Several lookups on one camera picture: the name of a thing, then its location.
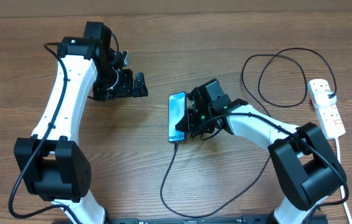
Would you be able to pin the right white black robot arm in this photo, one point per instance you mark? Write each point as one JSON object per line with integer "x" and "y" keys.
{"x": 306, "y": 166}

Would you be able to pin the blue Galaxy smartphone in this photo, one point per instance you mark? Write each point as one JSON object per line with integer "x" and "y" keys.
{"x": 177, "y": 107}

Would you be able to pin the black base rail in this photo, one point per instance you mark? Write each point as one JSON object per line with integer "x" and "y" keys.
{"x": 244, "y": 219}

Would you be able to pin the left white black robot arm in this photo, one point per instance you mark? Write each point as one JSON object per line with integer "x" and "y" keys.
{"x": 52, "y": 165}

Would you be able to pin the white USB charger plug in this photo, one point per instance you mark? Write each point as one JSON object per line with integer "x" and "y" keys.
{"x": 324, "y": 98}

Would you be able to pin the white power strip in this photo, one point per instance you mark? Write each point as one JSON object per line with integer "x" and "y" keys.
{"x": 329, "y": 117}

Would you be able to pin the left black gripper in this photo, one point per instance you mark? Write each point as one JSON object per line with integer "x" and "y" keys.
{"x": 126, "y": 88}

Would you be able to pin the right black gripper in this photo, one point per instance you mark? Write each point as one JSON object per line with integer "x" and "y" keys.
{"x": 190, "y": 125}

